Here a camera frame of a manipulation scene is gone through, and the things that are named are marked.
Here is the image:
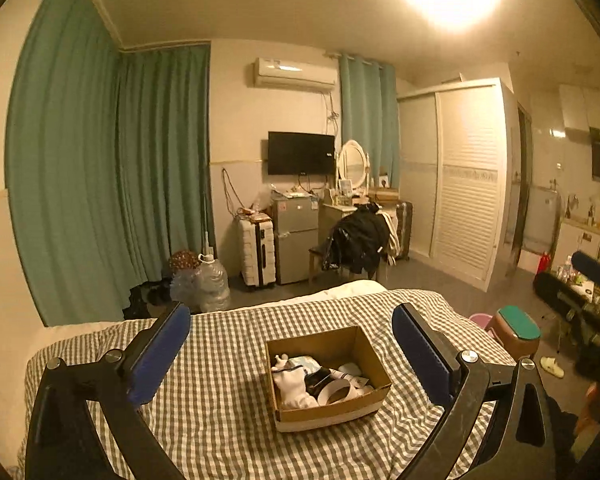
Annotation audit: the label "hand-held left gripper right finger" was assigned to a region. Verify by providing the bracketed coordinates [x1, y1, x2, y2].
[391, 302, 576, 480]

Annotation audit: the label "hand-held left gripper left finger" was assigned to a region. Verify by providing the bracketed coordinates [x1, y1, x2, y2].
[25, 301, 192, 480]

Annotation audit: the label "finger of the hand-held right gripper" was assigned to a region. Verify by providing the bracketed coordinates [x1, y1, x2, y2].
[571, 251, 600, 291]
[532, 271, 597, 320]

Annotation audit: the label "white cylindrical device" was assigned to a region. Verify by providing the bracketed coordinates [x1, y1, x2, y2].
[330, 362, 366, 390]

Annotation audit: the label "white tape roll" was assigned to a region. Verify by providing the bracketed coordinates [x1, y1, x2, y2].
[316, 377, 354, 406]

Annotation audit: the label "small black object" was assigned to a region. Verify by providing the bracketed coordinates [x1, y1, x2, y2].
[305, 367, 333, 396]

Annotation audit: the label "brown cardboard box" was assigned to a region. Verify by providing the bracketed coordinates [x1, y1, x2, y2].
[265, 325, 393, 433]

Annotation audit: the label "light blue small packet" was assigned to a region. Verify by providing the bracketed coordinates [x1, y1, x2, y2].
[290, 355, 324, 374]

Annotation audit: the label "white socks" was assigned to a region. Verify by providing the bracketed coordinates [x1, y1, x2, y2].
[271, 354, 322, 411]

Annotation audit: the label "person's right hand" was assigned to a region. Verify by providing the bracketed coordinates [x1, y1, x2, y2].
[575, 382, 600, 443]

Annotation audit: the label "white folding table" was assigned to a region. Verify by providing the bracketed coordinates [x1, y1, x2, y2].
[554, 255, 600, 307]

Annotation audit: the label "brown stool green seat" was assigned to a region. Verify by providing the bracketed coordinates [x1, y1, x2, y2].
[485, 306, 542, 361]

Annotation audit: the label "black shoes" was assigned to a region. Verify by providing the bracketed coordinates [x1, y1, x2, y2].
[122, 282, 174, 322]

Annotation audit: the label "grey appliance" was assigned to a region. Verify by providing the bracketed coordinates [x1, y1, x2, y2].
[525, 185, 562, 254]

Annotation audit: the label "green checked bed blanket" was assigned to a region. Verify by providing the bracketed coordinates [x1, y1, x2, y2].
[22, 287, 518, 480]

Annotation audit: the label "clear water jug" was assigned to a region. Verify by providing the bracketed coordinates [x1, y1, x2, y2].
[169, 270, 201, 312]
[197, 255, 232, 314]

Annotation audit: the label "pink basin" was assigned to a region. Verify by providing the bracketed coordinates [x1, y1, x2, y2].
[467, 312, 499, 334]

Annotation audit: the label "black cloth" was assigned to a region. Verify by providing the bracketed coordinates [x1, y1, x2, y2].
[544, 394, 583, 466]

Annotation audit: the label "brown patterned bag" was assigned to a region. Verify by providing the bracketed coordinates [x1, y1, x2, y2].
[169, 250, 201, 274]

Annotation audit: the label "white bed sheet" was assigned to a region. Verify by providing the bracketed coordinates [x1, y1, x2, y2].
[45, 280, 388, 333]

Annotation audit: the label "brown suitcase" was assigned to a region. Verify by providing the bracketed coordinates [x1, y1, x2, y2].
[394, 201, 414, 261]

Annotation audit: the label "black jacket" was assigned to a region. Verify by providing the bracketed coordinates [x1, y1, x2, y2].
[324, 203, 392, 276]

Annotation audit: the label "white louvred wardrobe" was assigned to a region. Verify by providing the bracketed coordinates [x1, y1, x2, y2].
[397, 77, 520, 293]

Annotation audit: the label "white suitcase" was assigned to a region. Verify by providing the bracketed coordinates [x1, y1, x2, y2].
[237, 215, 277, 292]

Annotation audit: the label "wooden chair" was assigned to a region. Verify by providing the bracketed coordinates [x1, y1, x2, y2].
[307, 244, 381, 282]

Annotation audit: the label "white dressing table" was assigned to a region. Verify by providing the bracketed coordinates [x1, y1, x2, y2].
[320, 194, 400, 261]

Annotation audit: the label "silver small fridge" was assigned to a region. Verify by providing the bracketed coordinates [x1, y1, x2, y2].
[271, 195, 322, 286]

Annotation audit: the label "white oval mirror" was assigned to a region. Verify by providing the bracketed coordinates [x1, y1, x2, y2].
[336, 140, 371, 199]

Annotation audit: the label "wide dark green curtain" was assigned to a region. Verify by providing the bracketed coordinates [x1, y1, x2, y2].
[5, 0, 125, 328]

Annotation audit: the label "light teal curtain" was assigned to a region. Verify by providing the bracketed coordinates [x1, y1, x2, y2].
[337, 52, 401, 192]

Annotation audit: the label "white air conditioner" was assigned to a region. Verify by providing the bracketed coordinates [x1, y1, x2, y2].
[251, 56, 337, 94]

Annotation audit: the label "white wall cabinets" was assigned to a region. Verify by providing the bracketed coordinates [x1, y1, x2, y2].
[559, 85, 600, 134]

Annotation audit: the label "hanging wall cable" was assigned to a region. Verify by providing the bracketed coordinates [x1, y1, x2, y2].
[221, 167, 244, 212]

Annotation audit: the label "black wall television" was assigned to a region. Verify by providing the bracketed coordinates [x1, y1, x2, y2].
[267, 131, 336, 177]

